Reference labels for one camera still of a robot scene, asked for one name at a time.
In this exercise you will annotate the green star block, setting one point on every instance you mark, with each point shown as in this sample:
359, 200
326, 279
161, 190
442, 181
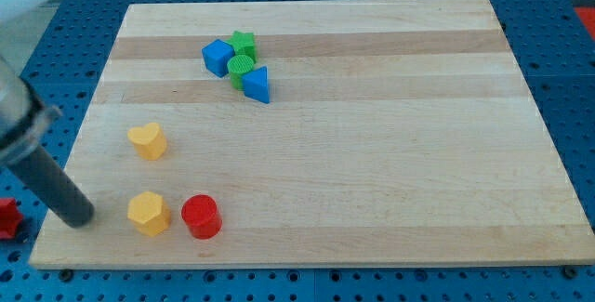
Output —
243, 44

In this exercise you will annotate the blue triangle block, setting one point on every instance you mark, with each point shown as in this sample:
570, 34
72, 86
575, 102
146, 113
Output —
256, 85

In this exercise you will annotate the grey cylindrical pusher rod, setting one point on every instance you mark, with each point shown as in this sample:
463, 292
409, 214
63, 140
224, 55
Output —
50, 184

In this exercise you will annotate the red star block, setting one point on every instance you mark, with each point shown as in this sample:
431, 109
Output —
10, 218

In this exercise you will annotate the green cylinder block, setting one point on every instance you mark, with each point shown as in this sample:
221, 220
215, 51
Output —
238, 66

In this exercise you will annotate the yellow hexagon block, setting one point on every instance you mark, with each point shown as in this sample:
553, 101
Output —
149, 213

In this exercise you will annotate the red cylinder block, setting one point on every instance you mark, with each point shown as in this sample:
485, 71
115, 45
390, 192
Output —
201, 216

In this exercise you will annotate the clear pusher mount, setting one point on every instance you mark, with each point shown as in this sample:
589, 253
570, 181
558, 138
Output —
24, 117

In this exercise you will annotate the blue cube block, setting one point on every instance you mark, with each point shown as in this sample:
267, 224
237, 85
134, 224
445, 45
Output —
216, 55

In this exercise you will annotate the wooden board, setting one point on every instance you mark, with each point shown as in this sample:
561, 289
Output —
399, 133

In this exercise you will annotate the yellow heart block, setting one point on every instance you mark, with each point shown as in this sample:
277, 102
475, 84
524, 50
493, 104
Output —
149, 141

